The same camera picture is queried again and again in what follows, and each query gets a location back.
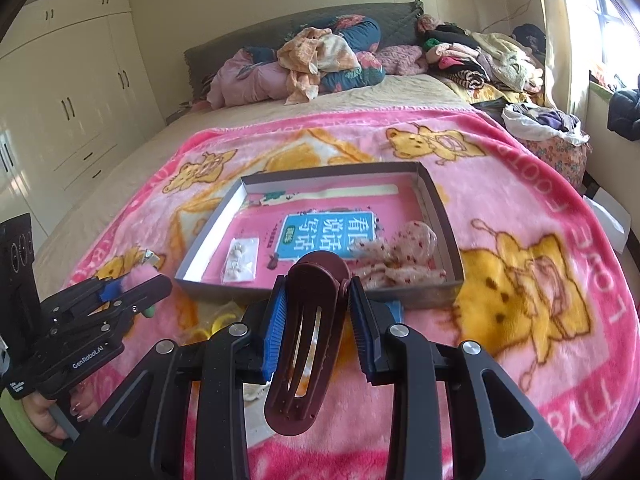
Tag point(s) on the blue plastic box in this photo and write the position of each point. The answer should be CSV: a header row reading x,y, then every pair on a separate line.
x,y
397,312

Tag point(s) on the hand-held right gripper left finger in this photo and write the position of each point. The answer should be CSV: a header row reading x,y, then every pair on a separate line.
x,y
275,332

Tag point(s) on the maroon hair claw clip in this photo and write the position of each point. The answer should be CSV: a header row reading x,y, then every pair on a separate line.
x,y
311,270

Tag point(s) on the beige floral cloth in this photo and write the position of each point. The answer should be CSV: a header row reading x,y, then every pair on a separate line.
x,y
315,50

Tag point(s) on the window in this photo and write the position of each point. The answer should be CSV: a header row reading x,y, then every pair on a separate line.
x,y
615,20

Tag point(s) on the pile of clothes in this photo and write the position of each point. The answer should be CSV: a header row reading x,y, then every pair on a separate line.
x,y
480,55

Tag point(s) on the floral fabric hair bow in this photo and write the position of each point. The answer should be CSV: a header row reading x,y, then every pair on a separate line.
x,y
400,255

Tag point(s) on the white paper sheet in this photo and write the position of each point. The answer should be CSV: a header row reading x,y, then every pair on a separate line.
x,y
607,220

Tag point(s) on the grey cardboard box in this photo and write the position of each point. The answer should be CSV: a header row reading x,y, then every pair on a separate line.
x,y
225,294

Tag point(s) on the floral fabric bag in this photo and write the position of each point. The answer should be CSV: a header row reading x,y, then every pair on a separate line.
x,y
560,162

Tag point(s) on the clear earrings packet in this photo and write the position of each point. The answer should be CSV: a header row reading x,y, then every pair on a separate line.
x,y
241,260

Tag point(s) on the pink printed blanket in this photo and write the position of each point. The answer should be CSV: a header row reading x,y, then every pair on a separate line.
x,y
500,185

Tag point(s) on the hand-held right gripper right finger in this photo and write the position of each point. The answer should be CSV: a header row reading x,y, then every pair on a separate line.
x,y
362,332

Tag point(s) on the pink knit cloth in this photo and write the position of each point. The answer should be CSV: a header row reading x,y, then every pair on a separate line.
x,y
400,57

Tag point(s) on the person's left hand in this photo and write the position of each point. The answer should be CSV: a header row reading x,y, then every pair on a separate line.
x,y
47,417

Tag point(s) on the black garment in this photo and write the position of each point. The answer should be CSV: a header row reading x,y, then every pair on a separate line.
x,y
625,115

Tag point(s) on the pink folded quilt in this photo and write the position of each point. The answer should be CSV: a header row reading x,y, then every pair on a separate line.
x,y
240,80

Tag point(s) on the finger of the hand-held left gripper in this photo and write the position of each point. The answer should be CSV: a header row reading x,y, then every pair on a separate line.
x,y
111,290
150,290

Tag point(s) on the cream wardrobe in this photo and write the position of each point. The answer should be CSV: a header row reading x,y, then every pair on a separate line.
x,y
60,85

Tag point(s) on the white and purple clothes heap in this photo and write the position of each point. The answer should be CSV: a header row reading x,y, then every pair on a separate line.
x,y
530,125

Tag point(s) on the navy floral quilt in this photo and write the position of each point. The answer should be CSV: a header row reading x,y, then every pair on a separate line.
x,y
360,32

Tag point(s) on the small printed packet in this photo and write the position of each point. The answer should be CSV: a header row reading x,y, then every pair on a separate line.
x,y
151,259

